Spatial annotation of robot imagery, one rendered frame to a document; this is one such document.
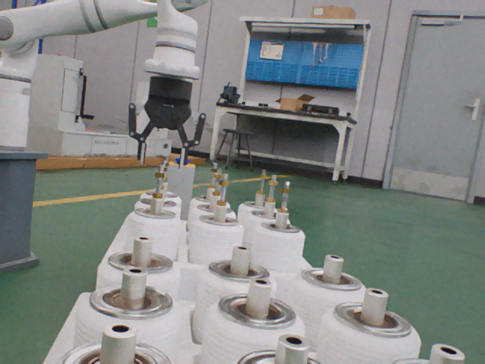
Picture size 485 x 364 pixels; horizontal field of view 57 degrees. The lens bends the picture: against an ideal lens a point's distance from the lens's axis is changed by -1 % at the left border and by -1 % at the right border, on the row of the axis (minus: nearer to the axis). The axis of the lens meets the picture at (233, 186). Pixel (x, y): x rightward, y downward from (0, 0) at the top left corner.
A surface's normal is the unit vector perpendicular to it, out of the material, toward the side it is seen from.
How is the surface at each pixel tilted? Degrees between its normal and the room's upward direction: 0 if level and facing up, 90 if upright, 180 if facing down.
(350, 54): 90
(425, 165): 90
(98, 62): 90
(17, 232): 90
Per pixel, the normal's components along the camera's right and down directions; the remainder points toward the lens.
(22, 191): 0.91, 0.17
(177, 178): 0.12, 0.14
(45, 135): -0.40, 0.05
